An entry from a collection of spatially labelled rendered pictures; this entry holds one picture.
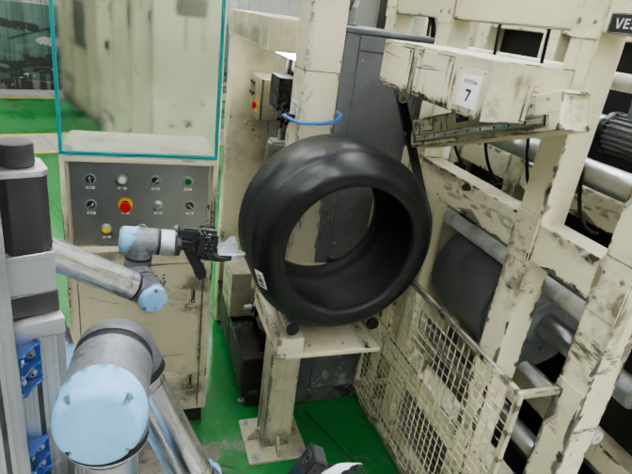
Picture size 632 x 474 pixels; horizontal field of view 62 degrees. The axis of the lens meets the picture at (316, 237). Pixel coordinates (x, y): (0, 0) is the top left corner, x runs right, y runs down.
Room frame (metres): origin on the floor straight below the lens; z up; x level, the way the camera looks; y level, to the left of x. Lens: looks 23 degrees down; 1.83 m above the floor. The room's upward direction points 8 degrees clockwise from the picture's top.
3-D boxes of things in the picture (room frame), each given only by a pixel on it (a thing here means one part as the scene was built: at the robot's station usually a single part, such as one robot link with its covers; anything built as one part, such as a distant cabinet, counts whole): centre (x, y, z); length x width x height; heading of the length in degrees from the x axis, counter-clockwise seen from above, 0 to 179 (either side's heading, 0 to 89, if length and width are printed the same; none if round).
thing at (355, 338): (1.63, -0.04, 0.80); 0.37 x 0.36 x 0.02; 111
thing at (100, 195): (2.00, 0.74, 0.63); 0.56 x 0.41 x 1.27; 111
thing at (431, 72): (1.62, -0.36, 1.71); 0.61 x 0.25 x 0.15; 21
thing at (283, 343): (1.58, 0.10, 0.83); 0.36 x 0.09 x 0.06; 21
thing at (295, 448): (1.86, 0.07, 0.02); 0.27 x 0.27 x 0.04; 21
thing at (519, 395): (1.53, -0.43, 0.65); 0.90 x 0.02 x 0.70; 21
